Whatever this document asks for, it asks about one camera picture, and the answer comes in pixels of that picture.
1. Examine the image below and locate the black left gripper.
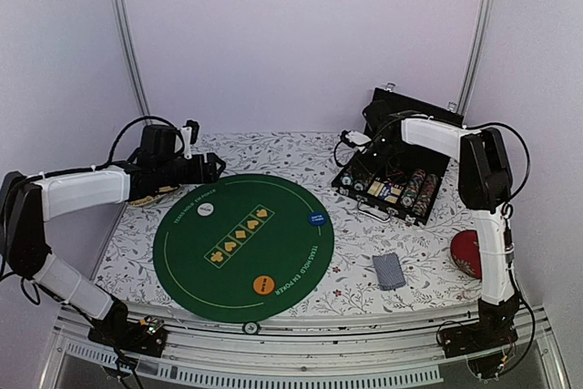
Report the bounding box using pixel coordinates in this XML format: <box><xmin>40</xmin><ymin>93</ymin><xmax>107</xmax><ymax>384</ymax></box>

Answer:
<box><xmin>158</xmin><ymin>152</ymin><xmax>228</xmax><ymax>188</ymax></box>

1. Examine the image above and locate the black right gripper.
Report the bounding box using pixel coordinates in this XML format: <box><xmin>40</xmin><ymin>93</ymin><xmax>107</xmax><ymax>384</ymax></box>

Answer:
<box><xmin>351</xmin><ymin>136</ymin><xmax>401</xmax><ymax>179</ymax></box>

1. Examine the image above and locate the white dealer button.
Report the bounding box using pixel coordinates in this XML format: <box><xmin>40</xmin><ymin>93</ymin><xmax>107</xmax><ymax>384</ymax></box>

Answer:
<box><xmin>197</xmin><ymin>202</ymin><xmax>214</xmax><ymax>217</ymax></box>

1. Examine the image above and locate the blue small blind button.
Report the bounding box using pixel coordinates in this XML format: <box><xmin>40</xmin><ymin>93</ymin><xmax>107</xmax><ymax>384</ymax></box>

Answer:
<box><xmin>308</xmin><ymin>211</ymin><xmax>327</xmax><ymax>227</ymax></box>

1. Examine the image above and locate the orange big blind button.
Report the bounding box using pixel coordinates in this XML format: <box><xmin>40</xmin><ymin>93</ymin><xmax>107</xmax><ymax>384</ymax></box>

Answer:
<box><xmin>252</xmin><ymin>275</ymin><xmax>275</xmax><ymax>296</ymax></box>

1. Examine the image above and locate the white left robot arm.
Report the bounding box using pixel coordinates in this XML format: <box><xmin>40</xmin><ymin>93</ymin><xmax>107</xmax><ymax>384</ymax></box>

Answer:
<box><xmin>1</xmin><ymin>116</ymin><xmax>226</xmax><ymax>347</ymax></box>

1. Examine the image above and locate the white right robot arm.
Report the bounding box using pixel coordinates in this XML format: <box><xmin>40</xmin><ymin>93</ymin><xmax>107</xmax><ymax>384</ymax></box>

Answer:
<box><xmin>363</xmin><ymin>101</ymin><xmax>521</xmax><ymax>357</ymax></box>

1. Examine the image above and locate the woven bamboo tray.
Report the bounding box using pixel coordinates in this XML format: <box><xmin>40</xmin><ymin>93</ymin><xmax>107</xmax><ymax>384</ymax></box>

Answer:
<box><xmin>128</xmin><ymin>186</ymin><xmax>179</xmax><ymax>207</ymax></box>

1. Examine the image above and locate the black poker chip case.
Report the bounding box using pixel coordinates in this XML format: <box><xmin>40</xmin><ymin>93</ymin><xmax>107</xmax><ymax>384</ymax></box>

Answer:
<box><xmin>332</xmin><ymin>87</ymin><xmax>463</xmax><ymax>225</ymax></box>

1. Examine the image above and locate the boxed card deck in case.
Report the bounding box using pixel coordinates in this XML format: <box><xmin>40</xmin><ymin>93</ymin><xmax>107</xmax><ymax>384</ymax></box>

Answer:
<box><xmin>367</xmin><ymin>180</ymin><xmax>404</xmax><ymax>204</ymax></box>

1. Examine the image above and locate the green round poker mat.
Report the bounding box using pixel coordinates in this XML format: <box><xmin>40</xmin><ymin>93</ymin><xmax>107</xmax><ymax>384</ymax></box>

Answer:
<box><xmin>153</xmin><ymin>174</ymin><xmax>334</xmax><ymax>323</ymax></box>

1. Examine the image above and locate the floral white tablecloth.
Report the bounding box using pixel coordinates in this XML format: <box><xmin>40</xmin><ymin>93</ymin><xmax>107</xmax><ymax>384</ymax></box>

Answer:
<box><xmin>95</xmin><ymin>133</ymin><xmax>481</xmax><ymax>322</ymax></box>

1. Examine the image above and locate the red floral bowl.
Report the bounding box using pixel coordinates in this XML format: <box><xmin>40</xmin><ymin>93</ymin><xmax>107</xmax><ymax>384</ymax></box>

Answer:
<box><xmin>450</xmin><ymin>230</ymin><xmax>482</xmax><ymax>280</ymax></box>

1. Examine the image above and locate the blue checked card deck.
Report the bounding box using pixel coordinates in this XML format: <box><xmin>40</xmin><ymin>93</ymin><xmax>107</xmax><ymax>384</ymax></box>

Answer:
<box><xmin>373</xmin><ymin>253</ymin><xmax>406</xmax><ymax>291</ymax></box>

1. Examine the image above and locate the aluminium right corner post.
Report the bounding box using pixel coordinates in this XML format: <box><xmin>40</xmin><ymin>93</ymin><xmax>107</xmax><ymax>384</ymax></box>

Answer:
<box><xmin>456</xmin><ymin>0</ymin><xmax>494</xmax><ymax>117</ymax></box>

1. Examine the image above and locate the aluminium corner post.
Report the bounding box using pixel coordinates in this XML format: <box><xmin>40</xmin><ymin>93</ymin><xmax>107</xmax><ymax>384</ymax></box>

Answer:
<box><xmin>111</xmin><ymin>0</ymin><xmax>151</xmax><ymax>117</ymax></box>
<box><xmin>456</xmin><ymin>0</ymin><xmax>494</xmax><ymax>117</ymax></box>

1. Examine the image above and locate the aluminium left corner post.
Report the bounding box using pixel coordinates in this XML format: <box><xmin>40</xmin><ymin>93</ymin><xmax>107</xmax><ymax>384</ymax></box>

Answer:
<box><xmin>111</xmin><ymin>0</ymin><xmax>151</xmax><ymax>117</ymax></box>

